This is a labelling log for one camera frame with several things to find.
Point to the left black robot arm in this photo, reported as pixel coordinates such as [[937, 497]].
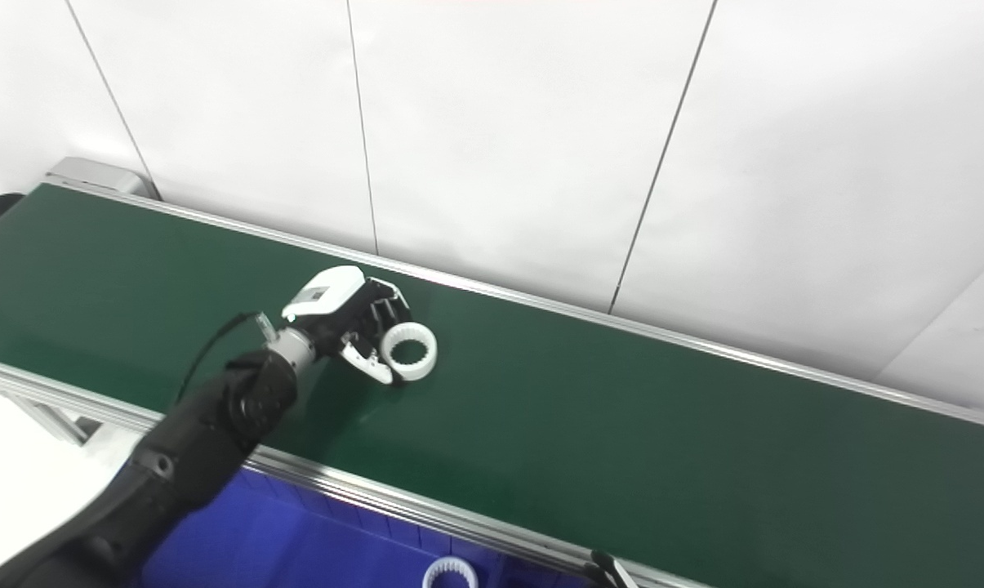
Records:
[[214, 425]]

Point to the aluminium conveyor leg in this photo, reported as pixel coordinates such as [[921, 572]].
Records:
[[51, 416]]

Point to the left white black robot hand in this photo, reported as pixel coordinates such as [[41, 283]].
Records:
[[328, 298]]

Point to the green conveyor belt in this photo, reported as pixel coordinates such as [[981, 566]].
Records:
[[622, 425], [361, 486]]

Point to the grey conveyor end housing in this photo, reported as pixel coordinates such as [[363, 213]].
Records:
[[100, 175]]

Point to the blue bin with white rings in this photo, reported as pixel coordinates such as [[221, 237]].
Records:
[[296, 547]]

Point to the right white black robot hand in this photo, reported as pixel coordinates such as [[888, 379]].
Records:
[[610, 570]]

